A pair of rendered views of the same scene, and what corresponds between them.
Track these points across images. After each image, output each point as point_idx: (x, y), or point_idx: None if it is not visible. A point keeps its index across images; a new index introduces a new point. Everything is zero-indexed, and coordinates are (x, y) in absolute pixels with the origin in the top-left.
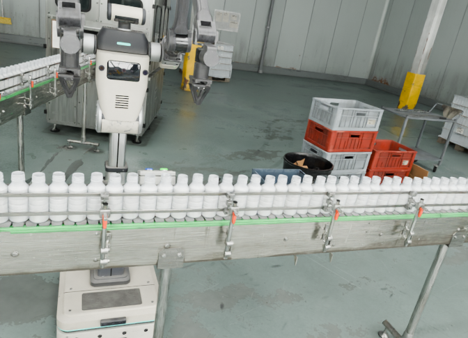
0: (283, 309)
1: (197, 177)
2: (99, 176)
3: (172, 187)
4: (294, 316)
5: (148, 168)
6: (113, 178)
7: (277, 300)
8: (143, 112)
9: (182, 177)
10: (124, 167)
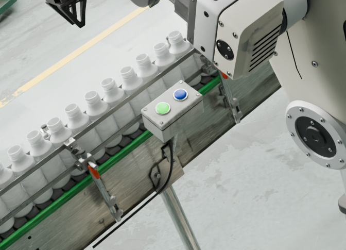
0: None
1: (89, 92)
2: (186, 23)
3: (122, 86)
4: None
5: (177, 89)
6: (173, 32)
7: None
8: (288, 110)
9: (110, 87)
10: (343, 198)
